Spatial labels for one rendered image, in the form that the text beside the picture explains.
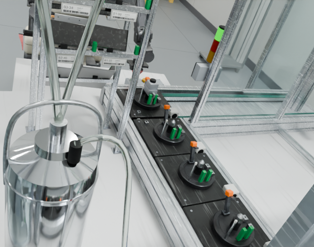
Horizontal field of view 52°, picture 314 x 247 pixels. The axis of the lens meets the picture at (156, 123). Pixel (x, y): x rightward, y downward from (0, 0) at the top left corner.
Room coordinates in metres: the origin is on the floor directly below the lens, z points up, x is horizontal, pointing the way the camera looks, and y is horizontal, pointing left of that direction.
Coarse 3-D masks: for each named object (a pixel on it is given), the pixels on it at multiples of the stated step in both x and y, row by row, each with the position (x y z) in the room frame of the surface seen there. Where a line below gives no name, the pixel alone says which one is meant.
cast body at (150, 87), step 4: (148, 80) 1.35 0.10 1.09; (152, 80) 1.34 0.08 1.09; (148, 84) 1.33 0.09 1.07; (152, 84) 1.33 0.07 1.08; (156, 84) 1.34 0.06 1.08; (144, 88) 1.36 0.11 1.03; (148, 88) 1.32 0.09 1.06; (152, 88) 1.33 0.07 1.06; (156, 88) 1.34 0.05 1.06; (148, 92) 1.32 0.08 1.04; (152, 92) 1.32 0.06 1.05; (156, 92) 1.34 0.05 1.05; (152, 96) 1.31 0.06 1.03
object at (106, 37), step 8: (96, 32) 1.04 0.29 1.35; (104, 32) 1.05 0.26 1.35; (112, 32) 1.06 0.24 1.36; (120, 32) 1.08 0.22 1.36; (96, 40) 1.03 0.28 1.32; (104, 40) 1.04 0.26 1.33; (112, 40) 1.06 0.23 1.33; (120, 40) 1.07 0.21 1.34; (88, 48) 1.25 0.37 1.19; (104, 48) 1.03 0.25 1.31; (112, 48) 1.05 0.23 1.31; (120, 48) 1.06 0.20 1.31
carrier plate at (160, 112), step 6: (120, 90) 1.38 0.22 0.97; (126, 90) 1.40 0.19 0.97; (138, 90) 1.44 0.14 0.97; (120, 96) 1.33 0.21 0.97; (126, 96) 1.35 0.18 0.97; (162, 96) 1.46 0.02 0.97; (132, 102) 1.31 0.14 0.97; (162, 102) 1.40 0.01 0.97; (168, 102) 1.42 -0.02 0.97; (132, 108) 1.26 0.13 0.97; (138, 108) 1.27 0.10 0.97; (162, 108) 1.34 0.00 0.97; (132, 114) 1.21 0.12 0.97; (138, 114) 1.22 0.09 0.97; (144, 114) 1.24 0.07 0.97; (150, 114) 1.26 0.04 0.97; (156, 114) 1.27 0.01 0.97; (162, 114) 1.29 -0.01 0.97; (168, 114) 1.31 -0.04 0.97; (132, 120) 1.19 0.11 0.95
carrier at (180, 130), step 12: (144, 120) 1.19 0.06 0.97; (156, 120) 1.22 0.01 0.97; (168, 120) 1.26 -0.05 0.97; (180, 120) 1.29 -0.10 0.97; (144, 132) 1.10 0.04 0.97; (156, 132) 1.10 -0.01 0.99; (168, 132) 1.13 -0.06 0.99; (180, 132) 1.11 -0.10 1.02; (156, 144) 1.05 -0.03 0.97; (168, 144) 1.07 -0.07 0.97; (180, 144) 1.10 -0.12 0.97; (156, 156) 0.98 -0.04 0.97
